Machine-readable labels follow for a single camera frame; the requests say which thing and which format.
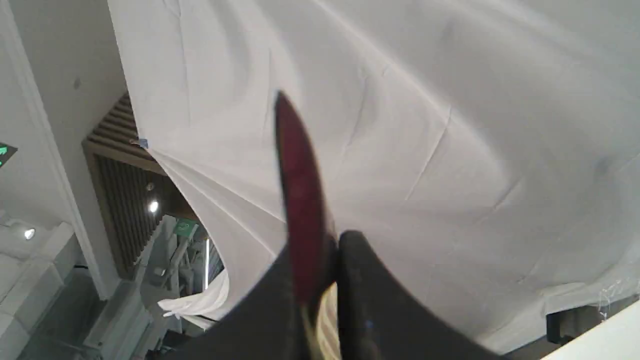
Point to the cream folding paper fan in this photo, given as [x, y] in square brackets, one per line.
[312, 246]

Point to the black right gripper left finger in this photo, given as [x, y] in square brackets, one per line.
[265, 325]

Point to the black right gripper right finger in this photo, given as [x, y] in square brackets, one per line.
[378, 319]

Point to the grey backdrop curtain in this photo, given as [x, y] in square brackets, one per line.
[488, 149]

